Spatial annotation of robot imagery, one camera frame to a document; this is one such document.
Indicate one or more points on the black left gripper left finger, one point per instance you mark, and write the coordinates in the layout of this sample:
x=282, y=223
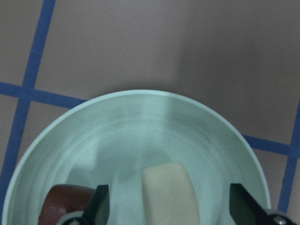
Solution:
x=98, y=210

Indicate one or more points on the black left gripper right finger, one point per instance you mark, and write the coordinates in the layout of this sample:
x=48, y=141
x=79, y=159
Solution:
x=244, y=209

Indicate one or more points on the brown rectangular bun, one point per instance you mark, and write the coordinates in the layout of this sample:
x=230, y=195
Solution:
x=63, y=199

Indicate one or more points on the white rectangular bun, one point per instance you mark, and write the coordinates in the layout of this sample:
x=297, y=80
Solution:
x=168, y=196

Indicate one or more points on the light green round plate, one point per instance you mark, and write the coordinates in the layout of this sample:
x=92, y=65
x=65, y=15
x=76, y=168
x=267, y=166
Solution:
x=112, y=138

